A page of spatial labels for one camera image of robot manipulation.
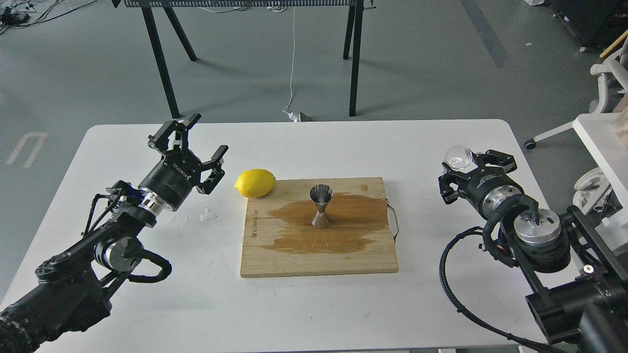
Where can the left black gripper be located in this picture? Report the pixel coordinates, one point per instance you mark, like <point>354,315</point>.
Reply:
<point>175,175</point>

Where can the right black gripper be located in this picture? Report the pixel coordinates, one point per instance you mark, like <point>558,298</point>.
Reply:
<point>486,187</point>

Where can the small clear glass cup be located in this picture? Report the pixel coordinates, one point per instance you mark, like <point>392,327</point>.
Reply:
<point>460,158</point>

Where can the steel double jigger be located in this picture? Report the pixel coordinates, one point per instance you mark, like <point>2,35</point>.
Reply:
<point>321,195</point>

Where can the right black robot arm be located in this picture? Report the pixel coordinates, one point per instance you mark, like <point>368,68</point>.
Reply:
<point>579,287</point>

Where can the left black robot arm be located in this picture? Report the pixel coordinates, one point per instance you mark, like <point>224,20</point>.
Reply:
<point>75,287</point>

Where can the yellow lemon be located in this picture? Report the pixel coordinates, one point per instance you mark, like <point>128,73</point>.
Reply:
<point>255,183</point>

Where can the wooden cutting board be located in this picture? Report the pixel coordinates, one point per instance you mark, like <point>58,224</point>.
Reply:
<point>280,240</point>

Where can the white office chair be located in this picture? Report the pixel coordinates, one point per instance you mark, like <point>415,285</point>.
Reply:
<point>613,66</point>

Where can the black metal table frame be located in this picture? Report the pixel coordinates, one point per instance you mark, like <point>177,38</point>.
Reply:
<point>251,44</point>

